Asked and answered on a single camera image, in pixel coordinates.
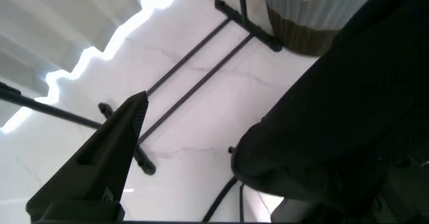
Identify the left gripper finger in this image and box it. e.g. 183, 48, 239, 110
25, 91, 149, 224

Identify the black garment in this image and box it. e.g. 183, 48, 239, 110
230, 0, 429, 224

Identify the black clothes rack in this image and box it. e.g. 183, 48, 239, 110
0, 0, 284, 176

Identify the white laundry basket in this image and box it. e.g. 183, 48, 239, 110
262, 0, 386, 57

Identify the white curtain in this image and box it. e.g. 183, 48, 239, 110
0, 0, 205, 134

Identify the black cable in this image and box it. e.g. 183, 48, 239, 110
202, 176, 239, 223

